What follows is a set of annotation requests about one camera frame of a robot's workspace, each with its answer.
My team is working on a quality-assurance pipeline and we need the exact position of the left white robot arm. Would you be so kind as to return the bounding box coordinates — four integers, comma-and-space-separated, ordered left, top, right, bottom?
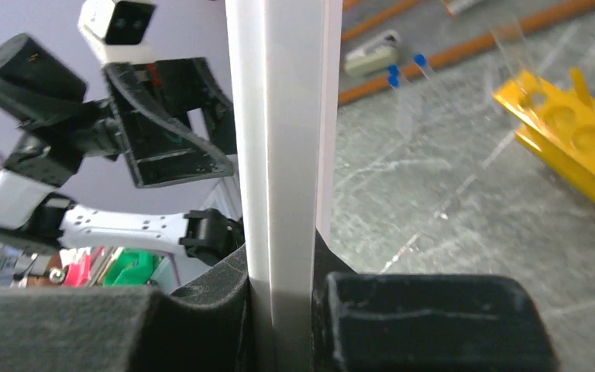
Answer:
0, 33, 244, 266

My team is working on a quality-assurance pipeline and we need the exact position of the yellow test tube rack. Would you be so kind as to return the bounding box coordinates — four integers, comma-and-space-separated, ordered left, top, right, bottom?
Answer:
494, 67, 595, 203

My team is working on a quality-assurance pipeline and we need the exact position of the metal tray lid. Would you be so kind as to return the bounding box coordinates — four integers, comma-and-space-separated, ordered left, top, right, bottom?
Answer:
225, 1, 342, 371

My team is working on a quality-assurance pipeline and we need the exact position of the beige stapler on shelf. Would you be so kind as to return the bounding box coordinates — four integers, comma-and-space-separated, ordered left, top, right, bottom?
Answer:
342, 29, 401, 78

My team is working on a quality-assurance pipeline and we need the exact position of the large clear glass test tube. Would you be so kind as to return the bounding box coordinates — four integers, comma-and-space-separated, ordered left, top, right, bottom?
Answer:
490, 15, 539, 95

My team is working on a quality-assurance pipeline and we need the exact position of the blue capped test tube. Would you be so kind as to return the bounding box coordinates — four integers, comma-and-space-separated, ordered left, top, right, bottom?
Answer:
387, 75, 401, 89

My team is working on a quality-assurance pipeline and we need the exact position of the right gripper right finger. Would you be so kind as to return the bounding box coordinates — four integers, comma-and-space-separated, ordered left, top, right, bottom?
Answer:
312, 237, 559, 371

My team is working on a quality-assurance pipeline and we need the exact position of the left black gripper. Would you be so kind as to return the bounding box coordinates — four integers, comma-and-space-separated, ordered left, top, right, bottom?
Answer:
103, 57, 236, 188

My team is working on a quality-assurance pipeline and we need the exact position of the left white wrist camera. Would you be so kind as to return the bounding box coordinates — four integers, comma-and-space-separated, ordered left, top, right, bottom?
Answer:
77, 0, 156, 66

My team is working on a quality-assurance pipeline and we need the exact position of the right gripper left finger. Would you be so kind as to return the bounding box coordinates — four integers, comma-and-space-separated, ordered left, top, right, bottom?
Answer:
0, 248, 249, 371

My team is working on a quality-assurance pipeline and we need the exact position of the orange wooden shelf rack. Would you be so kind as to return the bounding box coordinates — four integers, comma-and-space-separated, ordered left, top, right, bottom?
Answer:
338, 0, 595, 106

